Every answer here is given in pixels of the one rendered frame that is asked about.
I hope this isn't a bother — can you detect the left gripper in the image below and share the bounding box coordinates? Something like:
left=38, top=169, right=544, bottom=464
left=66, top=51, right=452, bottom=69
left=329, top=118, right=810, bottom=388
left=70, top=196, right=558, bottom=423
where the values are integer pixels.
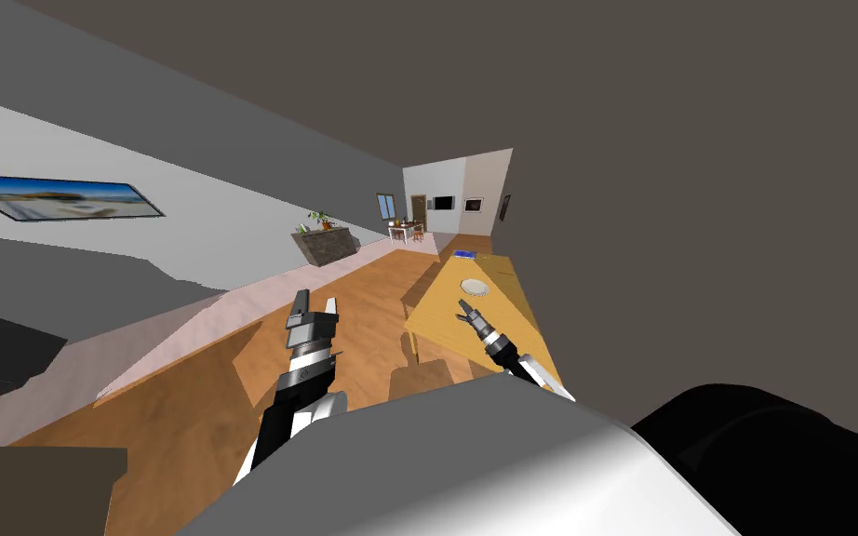
left=284, top=288, right=342, bottom=351

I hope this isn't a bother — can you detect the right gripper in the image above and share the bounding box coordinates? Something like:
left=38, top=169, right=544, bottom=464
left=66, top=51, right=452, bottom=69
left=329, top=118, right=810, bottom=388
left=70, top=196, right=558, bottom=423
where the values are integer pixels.
left=454, top=298, right=499, bottom=342

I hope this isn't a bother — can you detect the yellow wooden table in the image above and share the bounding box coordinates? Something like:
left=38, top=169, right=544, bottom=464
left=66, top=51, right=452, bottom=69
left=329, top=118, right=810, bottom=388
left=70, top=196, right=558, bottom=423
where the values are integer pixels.
left=402, top=252, right=561, bottom=390

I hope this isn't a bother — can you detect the grey sideboard with plants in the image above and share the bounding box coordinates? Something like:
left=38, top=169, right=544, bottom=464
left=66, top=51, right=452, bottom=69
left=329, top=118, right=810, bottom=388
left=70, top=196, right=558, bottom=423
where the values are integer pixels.
left=290, top=210, right=360, bottom=269

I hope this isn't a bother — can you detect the brown wooden chair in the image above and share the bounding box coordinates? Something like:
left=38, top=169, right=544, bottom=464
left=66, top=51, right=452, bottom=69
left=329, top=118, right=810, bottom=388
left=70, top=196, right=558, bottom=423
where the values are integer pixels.
left=387, top=358, right=454, bottom=404

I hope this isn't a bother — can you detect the small white dining table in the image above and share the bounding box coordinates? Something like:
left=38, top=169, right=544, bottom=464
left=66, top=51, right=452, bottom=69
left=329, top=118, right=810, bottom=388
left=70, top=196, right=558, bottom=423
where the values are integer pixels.
left=387, top=217, right=427, bottom=247

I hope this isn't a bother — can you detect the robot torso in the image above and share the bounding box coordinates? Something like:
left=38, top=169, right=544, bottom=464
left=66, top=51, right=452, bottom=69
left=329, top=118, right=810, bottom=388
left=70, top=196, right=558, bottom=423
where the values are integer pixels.
left=174, top=371, right=744, bottom=536

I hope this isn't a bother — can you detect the dark brown cabinet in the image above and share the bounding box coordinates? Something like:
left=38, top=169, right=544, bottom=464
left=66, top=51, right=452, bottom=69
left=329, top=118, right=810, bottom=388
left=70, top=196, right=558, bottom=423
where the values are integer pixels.
left=0, top=446, right=129, bottom=536

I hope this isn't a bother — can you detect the wide landscape wall picture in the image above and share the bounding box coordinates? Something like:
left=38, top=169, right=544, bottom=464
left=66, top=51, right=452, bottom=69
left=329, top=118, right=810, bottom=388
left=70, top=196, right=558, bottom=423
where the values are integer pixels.
left=0, top=172, right=167, bottom=223

